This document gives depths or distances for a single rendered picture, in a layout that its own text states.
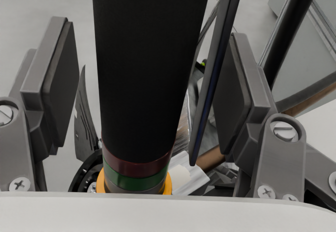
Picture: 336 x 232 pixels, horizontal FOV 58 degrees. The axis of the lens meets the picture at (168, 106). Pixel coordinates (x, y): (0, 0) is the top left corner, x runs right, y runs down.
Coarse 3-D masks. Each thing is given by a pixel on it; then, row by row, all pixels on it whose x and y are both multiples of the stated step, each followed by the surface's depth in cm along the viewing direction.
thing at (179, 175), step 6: (174, 168) 21; (180, 168) 21; (174, 174) 21; (180, 174) 21; (186, 174) 21; (174, 180) 21; (180, 180) 21; (186, 180) 21; (174, 186) 20; (180, 186) 21
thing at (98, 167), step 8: (96, 152) 41; (88, 160) 42; (96, 160) 41; (80, 168) 42; (88, 168) 42; (96, 168) 40; (80, 176) 42; (88, 176) 40; (96, 176) 40; (72, 184) 42; (80, 184) 41; (88, 184) 40; (80, 192) 40
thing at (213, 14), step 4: (216, 4) 47; (216, 8) 40; (212, 12) 42; (216, 12) 38; (212, 16) 39; (208, 20) 42; (212, 20) 38; (208, 24) 39; (204, 28) 40; (200, 32) 43; (204, 32) 38; (200, 36) 39; (200, 40) 39; (200, 44) 46; (196, 48) 40; (196, 52) 45; (196, 56) 50; (192, 64) 48; (192, 68) 51; (192, 72) 55; (188, 84) 53
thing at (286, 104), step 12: (300, 0) 14; (288, 12) 15; (300, 12) 15; (288, 24) 15; (300, 24) 15; (276, 36) 16; (288, 36) 16; (276, 48) 17; (288, 48) 17; (276, 60) 17; (264, 72) 18; (276, 72) 18; (312, 84) 28; (324, 84) 28; (300, 96) 26; (288, 108) 25
